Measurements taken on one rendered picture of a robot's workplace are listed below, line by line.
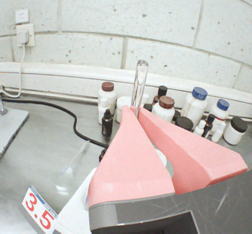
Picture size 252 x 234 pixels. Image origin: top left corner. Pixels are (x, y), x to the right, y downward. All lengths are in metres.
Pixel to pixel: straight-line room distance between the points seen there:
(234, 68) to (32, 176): 0.71
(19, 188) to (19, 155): 0.10
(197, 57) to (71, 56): 0.43
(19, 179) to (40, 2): 0.53
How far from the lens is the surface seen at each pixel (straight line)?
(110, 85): 0.47
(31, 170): 0.41
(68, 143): 0.44
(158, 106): 0.43
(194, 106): 0.49
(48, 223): 0.33
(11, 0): 0.69
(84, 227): 0.24
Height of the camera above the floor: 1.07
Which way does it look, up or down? 35 degrees down
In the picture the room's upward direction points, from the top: 8 degrees clockwise
